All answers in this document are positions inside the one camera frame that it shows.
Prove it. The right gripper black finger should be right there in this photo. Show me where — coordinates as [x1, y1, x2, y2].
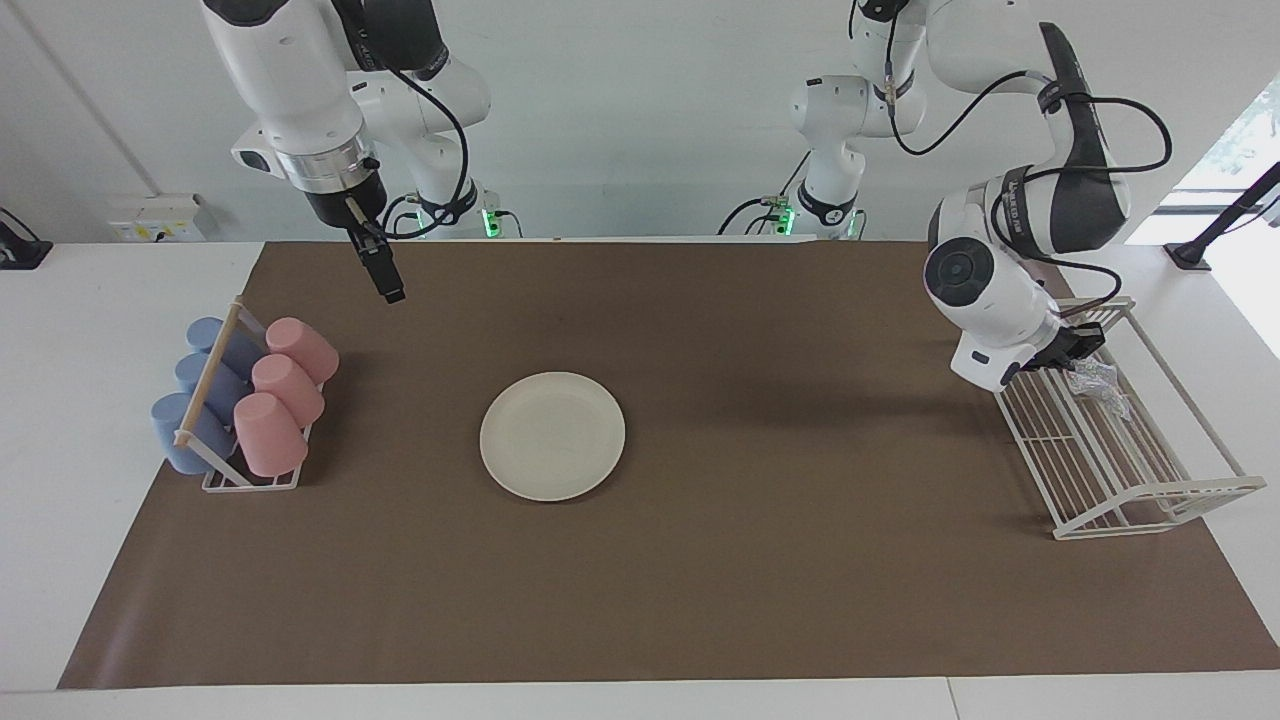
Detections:
[372, 228, 406, 301]
[352, 228, 396, 301]

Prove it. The silver mesh sponge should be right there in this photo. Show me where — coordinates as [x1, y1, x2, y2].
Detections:
[1065, 362, 1133, 421]

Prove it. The round cream plate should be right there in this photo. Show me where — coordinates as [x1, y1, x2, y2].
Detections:
[480, 372, 627, 503]

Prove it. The pink plastic cup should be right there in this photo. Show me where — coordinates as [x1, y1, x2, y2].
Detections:
[251, 354, 326, 429]
[265, 317, 340, 386]
[233, 392, 309, 478]

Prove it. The black angled stand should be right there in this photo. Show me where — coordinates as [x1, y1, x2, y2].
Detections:
[1164, 160, 1280, 271]

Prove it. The blue plastic cup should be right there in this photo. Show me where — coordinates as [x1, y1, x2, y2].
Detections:
[150, 392, 238, 475]
[175, 352, 253, 426]
[186, 317, 267, 379]

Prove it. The cup rack with wooden rod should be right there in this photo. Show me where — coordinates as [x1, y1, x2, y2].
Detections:
[173, 296, 326, 493]

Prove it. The brown table mat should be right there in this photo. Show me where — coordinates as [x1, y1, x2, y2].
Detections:
[57, 240, 1280, 691]

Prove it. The black right base cable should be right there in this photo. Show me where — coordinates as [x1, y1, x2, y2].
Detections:
[383, 193, 523, 241]

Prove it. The black base cable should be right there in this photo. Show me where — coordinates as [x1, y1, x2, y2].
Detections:
[383, 193, 523, 241]
[715, 150, 813, 239]

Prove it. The white wire dish rack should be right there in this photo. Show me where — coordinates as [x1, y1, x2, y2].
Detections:
[975, 296, 1267, 541]

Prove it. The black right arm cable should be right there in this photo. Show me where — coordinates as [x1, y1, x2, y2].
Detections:
[335, 0, 471, 241]

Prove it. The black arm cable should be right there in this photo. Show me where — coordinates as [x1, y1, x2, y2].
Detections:
[335, 0, 471, 241]
[850, 0, 1173, 311]

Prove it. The white wall socket box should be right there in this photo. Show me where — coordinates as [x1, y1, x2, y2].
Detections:
[108, 195, 207, 243]

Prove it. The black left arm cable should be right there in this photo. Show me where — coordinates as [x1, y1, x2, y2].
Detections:
[850, 0, 1173, 311]

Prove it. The black left base cable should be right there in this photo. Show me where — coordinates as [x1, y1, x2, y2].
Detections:
[715, 150, 813, 239]

